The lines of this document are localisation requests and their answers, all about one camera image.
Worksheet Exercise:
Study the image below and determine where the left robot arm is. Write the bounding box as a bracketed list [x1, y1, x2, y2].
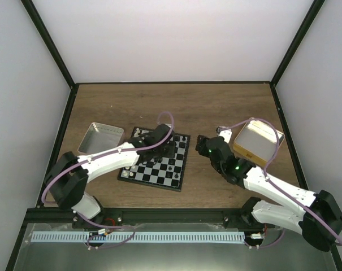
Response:
[41, 124, 174, 228]

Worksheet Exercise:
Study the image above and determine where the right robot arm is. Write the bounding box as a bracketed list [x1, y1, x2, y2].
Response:
[196, 135, 342, 252]

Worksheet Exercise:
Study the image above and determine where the black white chessboard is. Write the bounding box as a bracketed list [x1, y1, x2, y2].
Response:
[118, 133, 191, 192]

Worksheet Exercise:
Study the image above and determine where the gold square tin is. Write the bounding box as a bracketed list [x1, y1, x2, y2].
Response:
[232, 118, 277, 167]

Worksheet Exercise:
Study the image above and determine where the pink square tin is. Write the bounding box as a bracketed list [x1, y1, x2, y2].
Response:
[78, 122, 124, 154]

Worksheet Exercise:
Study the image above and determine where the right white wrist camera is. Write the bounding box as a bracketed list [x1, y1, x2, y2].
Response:
[216, 126, 232, 144]

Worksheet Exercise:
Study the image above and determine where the light blue slotted cable duct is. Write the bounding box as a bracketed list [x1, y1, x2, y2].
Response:
[31, 231, 245, 244]

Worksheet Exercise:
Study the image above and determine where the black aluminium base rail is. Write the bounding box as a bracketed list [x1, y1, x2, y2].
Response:
[23, 208, 263, 230]

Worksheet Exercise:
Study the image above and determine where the black frame post right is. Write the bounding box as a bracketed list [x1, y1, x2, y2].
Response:
[270, 0, 325, 87]

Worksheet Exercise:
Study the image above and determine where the black frame post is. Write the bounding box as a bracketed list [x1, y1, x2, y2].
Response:
[21, 0, 75, 89]
[270, 0, 325, 87]

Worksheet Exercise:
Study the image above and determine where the black frame post left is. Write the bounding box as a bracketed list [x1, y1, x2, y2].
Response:
[21, 0, 75, 89]

